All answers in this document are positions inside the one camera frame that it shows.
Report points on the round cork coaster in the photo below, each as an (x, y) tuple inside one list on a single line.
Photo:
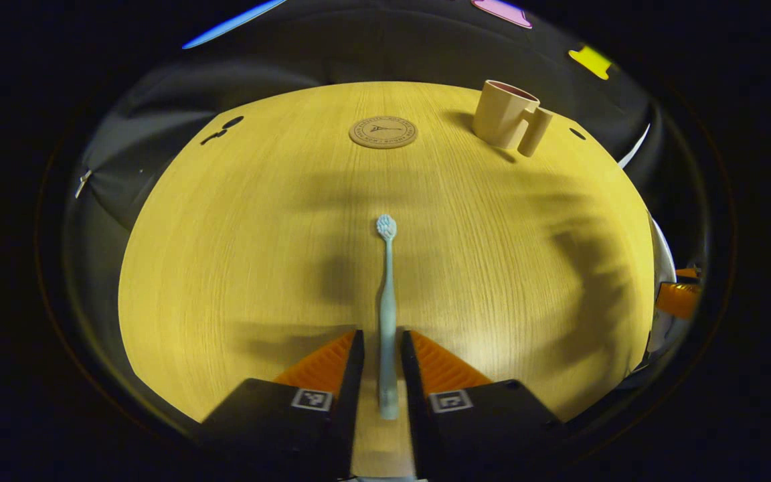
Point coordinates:
[(383, 132)]

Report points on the beige cup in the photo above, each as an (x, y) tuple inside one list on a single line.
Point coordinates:
[(499, 117)]

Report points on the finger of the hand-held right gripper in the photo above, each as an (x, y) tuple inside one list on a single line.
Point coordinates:
[(678, 300)]

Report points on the light blue toothbrush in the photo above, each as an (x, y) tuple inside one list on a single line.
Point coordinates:
[(387, 321)]

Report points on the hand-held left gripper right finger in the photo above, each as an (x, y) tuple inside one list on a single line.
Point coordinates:
[(419, 428)]

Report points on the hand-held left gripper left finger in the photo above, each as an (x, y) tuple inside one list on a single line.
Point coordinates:
[(349, 428)]

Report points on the wooden desktop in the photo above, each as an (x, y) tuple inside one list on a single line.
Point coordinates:
[(258, 268)]

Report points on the small white clip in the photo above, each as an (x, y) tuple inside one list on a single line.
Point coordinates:
[(82, 182)]

